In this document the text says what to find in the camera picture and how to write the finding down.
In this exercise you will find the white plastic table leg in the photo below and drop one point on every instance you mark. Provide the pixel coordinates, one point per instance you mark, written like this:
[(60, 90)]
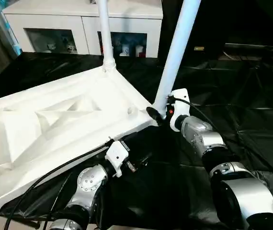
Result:
[(177, 52), (107, 33)]

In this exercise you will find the white plastic table top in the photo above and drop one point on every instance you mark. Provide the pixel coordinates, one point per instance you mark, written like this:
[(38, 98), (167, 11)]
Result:
[(55, 120)]

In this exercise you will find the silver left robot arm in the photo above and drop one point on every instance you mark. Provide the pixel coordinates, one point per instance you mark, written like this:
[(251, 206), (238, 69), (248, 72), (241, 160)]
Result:
[(86, 184)]

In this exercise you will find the small orange label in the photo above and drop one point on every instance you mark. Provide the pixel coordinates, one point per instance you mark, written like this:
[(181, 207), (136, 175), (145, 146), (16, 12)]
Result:
[(199, 48)]

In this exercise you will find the black table mat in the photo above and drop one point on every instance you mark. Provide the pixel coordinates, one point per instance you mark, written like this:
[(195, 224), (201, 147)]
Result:
[(242, 110)]

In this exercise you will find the white glass-door cabinet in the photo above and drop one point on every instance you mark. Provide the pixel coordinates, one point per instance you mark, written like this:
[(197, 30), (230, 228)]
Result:
[(69, 19)]

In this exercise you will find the teal plastic object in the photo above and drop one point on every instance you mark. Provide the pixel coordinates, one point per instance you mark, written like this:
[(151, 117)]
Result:
[(13, 38)]

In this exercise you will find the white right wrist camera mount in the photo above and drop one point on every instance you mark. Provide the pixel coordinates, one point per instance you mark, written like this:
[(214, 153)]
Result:
[(179, 105)]

